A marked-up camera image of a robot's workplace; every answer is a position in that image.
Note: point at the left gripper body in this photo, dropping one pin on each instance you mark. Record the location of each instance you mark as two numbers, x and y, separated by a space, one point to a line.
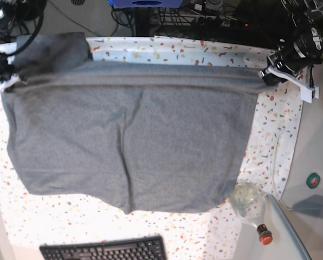
293 59

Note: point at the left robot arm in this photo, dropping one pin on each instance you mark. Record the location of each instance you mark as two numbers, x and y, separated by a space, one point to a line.
306 46

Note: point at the grey metal bar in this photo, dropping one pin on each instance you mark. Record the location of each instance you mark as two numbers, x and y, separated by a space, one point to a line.
290 241

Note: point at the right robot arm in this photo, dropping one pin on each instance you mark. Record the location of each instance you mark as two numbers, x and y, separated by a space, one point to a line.
15 14

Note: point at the black power strip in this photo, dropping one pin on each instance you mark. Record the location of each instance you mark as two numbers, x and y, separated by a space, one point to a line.
220 21

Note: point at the grey t-shirt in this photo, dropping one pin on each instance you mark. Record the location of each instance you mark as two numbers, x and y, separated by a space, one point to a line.
144 137

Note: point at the clear bottle with orange cap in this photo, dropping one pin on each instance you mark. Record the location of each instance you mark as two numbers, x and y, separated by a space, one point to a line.
248 203

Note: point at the black keyboard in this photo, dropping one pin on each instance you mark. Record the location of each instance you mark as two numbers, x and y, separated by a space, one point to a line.
139 248

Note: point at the green tape roll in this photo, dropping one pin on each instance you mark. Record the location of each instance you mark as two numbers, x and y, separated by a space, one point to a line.
313 180

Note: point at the terrazzo patterned tablecloth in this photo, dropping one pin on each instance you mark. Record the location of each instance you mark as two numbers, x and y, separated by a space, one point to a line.
28 221

